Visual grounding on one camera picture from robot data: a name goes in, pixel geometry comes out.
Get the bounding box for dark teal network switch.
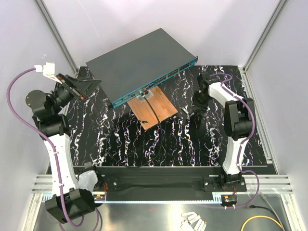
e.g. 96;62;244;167
86;28;198;108

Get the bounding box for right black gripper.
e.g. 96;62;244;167
189;90;211;115

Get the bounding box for grey ethernet cable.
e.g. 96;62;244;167
259;194;293;231

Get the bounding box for black cable with plug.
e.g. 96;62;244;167
249;204;293;231

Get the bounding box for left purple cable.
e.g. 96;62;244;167
6;67;101;228

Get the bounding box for white slotted cable duct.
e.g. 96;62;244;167
93;194;106;204

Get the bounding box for yellow fiber cable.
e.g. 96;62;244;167
241;216;284;231

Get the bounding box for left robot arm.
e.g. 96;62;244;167
26;74;104;227

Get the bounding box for wooden board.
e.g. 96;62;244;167
127;86;178;130

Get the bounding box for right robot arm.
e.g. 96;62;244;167
192;74;256;191

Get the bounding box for black braided fiber cable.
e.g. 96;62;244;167
106;93;167;167

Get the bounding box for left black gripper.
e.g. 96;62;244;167
50;73;101;114

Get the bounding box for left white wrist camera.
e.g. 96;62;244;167
34;62;58;82

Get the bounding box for pile of white modules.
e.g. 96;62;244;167
180;212;207;231

